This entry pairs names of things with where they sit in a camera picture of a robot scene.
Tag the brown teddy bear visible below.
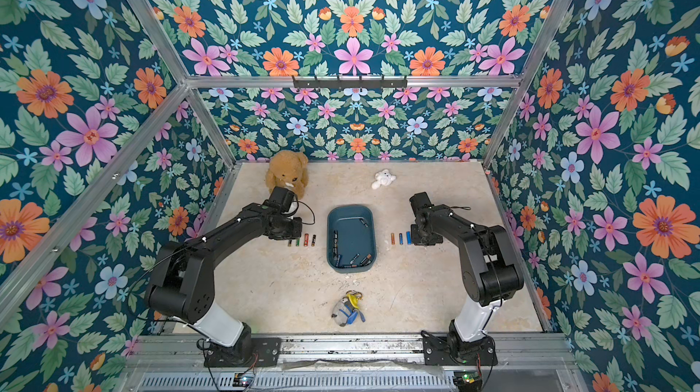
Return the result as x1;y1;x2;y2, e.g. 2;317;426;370
265;151;309;200

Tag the teal plastic storage box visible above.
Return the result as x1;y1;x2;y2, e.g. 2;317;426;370
326;204;377;273

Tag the small white plush bunny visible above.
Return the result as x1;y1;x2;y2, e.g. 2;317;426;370
371;169;397;190

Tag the grey plush toy keychain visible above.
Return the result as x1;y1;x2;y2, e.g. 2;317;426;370
331;291;366;327

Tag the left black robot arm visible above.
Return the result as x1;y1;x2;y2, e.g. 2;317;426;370
145;187;303;348

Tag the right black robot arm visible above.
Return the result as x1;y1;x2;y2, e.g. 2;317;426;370
409;193;524;353

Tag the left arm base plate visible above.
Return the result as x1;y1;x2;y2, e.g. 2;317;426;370
204;337;282;368

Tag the black wall hook rail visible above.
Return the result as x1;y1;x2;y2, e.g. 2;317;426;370
292;76;408;90

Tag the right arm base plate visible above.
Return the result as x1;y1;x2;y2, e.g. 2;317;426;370
420;330;498;366

